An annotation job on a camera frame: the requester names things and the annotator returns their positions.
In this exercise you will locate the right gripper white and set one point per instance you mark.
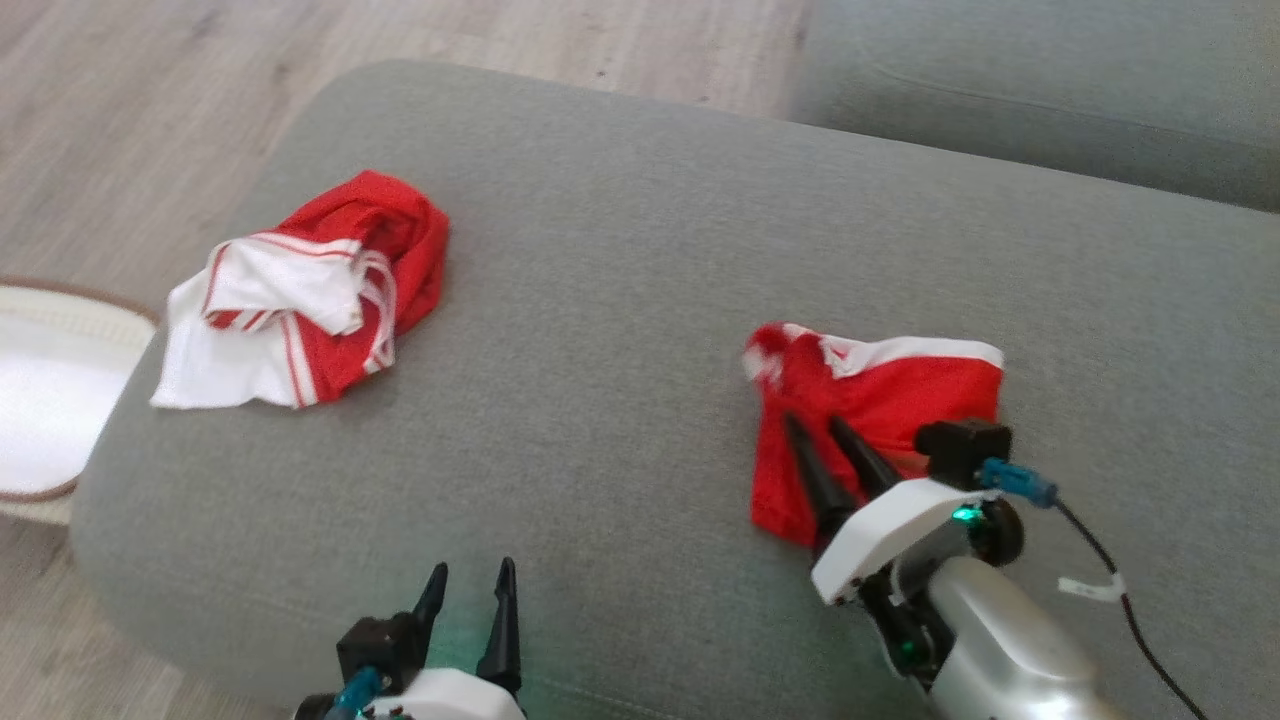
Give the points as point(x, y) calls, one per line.
point(890, 530)

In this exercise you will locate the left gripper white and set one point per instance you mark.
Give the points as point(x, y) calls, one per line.
point(450, 695)

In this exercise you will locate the red shorts with white waistband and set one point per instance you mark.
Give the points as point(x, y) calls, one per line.
point(900, 390)

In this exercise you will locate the red Bulls 23 jersey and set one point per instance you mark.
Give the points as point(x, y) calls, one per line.
point(400, 240)

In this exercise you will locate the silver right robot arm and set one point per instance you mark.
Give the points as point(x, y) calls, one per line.
point(1000, 640)

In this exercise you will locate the large grey sofa seat cushion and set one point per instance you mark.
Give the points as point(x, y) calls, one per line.
point(640, 420)

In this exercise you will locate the small grey sofa cushion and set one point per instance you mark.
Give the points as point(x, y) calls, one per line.
point(1050, 90)

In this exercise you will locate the white basket with brown rim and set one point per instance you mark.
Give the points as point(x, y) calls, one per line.
point(50, 400)

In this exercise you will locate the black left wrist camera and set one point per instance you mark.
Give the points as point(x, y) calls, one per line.
point(375, 645)

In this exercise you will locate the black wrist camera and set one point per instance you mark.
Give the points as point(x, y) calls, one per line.
point(375, 645)
point(962, 450)

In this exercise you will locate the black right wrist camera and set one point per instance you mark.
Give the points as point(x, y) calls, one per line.
point(962, 450)

